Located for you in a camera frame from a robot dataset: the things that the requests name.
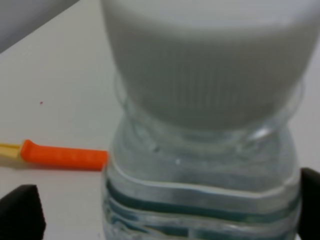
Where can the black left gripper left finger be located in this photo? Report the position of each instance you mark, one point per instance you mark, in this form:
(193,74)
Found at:
(21,214)

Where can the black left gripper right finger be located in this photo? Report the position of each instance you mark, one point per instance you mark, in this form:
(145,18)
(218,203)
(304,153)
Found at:
(309,223)

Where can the water bottle green label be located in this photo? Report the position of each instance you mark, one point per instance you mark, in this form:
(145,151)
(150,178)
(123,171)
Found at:
(203,150)

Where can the yellow spatula orange handle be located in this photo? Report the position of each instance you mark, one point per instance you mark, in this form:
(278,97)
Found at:
(53,156)

